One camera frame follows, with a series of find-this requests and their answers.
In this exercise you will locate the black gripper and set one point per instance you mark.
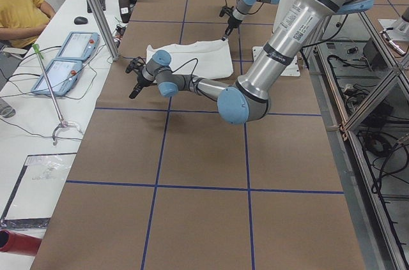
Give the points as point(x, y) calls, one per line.
point(231, 23)
point(140, 82)

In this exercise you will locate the white long-sleeve printed shirt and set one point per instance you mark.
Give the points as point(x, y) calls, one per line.
point(208, 59)

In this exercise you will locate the upper blue teach pendant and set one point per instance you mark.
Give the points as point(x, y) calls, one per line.
point(79, 46)

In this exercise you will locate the blue teach pendant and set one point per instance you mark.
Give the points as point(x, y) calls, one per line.
point(79, 46)
point(63, 75)

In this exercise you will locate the lower blue teach pendant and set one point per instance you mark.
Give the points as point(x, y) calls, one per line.
point(63, 75)

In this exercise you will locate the metal reacher grabber tool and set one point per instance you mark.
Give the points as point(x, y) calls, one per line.
point(62, 122)

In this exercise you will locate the black computer mouse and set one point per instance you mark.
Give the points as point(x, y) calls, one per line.
point(80, 20)

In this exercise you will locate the person in yellow shirt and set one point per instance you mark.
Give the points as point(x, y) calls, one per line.
point(23, 21)

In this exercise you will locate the red cylinder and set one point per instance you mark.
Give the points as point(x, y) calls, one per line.
point(19, 244)

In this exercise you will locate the aluminium frame post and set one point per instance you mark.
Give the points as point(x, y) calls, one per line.
point(104, 28)

